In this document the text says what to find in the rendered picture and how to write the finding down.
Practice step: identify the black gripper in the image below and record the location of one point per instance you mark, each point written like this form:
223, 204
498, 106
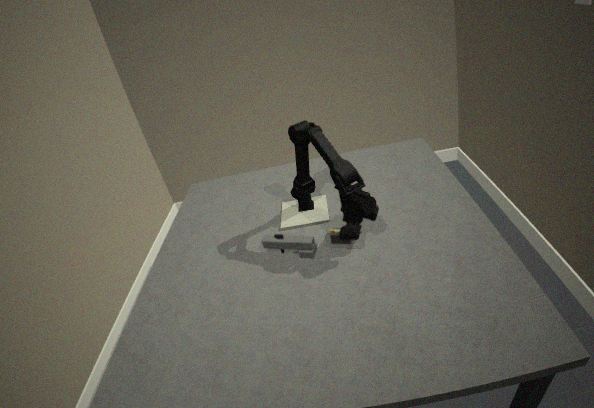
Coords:
352, 230

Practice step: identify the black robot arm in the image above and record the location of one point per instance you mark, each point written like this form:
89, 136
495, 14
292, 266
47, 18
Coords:
342, 172

